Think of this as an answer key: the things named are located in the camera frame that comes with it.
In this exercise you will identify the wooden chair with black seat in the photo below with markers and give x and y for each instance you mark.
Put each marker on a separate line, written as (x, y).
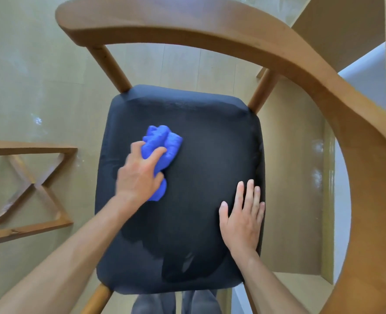
(199, 160)

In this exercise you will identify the person's right thumb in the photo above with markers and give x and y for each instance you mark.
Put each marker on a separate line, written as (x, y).
(224, 214)

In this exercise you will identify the wooden cross-braced frame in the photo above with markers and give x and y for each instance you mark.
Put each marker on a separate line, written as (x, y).
(36, 184)

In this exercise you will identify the person's left hand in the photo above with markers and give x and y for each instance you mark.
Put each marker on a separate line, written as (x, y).
(135, 179)

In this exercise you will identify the person's left thumb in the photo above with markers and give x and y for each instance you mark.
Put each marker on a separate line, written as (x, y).
(159, 180)

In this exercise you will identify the person's right little finger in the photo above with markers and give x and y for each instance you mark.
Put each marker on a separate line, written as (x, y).
(261, 212)

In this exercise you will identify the person's right forearm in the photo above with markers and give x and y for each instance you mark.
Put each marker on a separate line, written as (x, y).
(268, 287)

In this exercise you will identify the blue cleaning cloth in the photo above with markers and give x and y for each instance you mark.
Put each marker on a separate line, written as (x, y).
(162, 143)

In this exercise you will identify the person's right hand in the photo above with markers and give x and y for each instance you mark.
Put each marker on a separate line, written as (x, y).
(242, 225)

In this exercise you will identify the person's left forearm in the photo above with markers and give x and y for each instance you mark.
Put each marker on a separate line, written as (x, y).
(59, 268)

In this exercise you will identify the person's right middle finger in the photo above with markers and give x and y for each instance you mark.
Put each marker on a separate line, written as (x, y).
(248, 194)

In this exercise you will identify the person's grey trousers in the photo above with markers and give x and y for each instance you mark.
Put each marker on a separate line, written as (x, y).
(199, 302)

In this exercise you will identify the person's left middle finger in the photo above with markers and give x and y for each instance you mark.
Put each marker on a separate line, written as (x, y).
(137, 147)

